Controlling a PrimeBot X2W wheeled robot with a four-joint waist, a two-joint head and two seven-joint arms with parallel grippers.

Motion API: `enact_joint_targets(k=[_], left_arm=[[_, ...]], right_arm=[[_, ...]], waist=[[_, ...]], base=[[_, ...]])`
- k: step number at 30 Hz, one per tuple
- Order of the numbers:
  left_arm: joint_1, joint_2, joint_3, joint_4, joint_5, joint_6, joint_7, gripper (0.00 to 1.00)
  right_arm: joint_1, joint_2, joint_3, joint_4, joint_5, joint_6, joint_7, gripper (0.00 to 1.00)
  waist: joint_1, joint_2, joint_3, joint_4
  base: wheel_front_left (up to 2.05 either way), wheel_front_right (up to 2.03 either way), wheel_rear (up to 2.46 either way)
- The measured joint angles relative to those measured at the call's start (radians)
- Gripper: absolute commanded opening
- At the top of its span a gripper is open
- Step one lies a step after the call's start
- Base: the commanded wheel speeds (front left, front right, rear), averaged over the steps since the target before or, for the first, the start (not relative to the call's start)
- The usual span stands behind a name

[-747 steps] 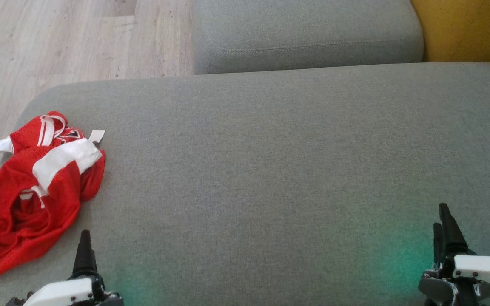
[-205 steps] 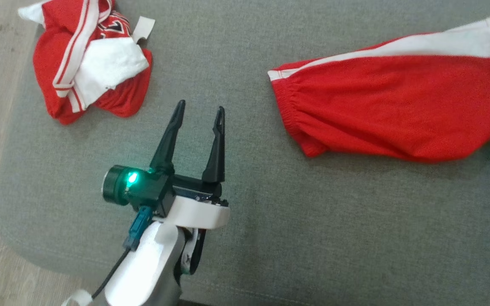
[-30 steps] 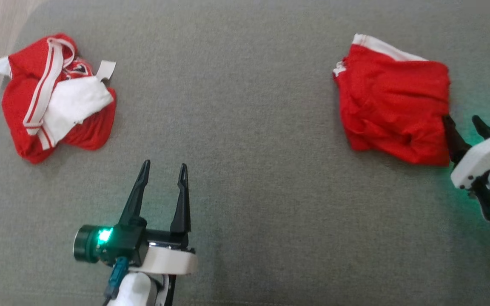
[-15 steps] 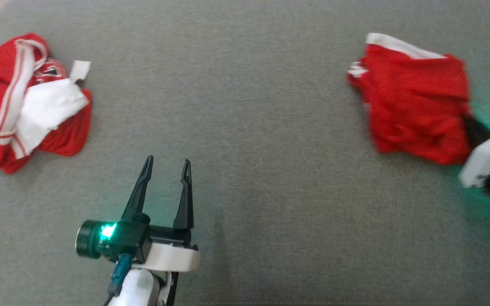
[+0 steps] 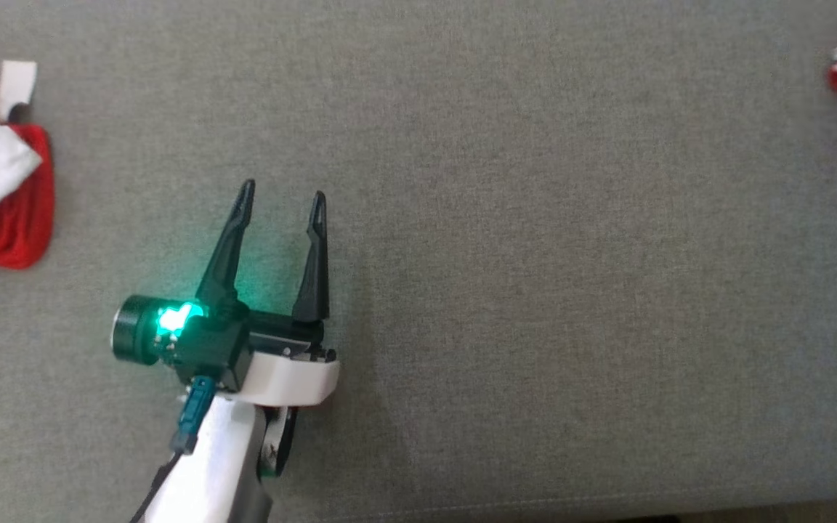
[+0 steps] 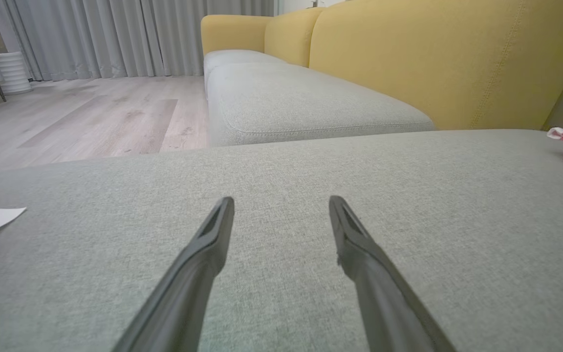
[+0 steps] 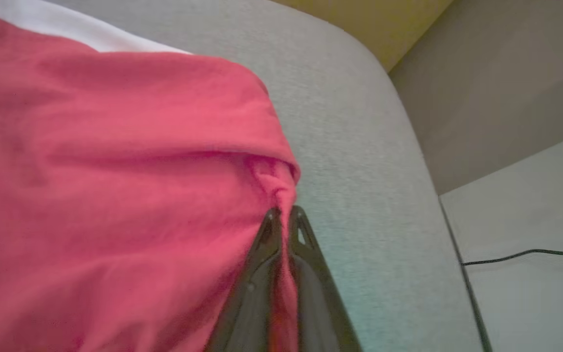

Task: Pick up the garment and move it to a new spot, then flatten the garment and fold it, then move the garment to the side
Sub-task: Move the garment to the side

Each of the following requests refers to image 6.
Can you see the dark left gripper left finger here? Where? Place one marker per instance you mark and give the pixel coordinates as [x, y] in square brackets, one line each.
[184, 293]

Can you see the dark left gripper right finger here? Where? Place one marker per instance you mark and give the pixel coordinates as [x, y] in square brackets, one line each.
[384, 303]

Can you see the large grey sofa seat cushion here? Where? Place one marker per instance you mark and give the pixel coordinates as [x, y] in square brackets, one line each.
[286, 166]

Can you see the medium grey sofa seat cushion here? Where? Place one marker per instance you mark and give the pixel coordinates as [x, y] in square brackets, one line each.
[301, 98]

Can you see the small grey sofa seat cushion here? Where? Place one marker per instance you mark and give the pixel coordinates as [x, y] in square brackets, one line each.
[227, 56]

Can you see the wide yellow sofa backrest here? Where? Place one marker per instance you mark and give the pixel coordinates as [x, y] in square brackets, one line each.
[433, 58]

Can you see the yellow sofa armrest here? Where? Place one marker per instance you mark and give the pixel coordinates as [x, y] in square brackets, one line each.
[232, 32]

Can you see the grey pleated curtain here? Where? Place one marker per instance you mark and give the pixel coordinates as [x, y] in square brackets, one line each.
[115, 34]

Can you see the white ribbed cylindrical appliance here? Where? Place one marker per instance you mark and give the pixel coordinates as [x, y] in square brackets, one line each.
[13, 73]

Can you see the narrow yellow sofa backrest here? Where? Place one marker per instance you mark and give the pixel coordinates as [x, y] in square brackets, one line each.
[289, 34]

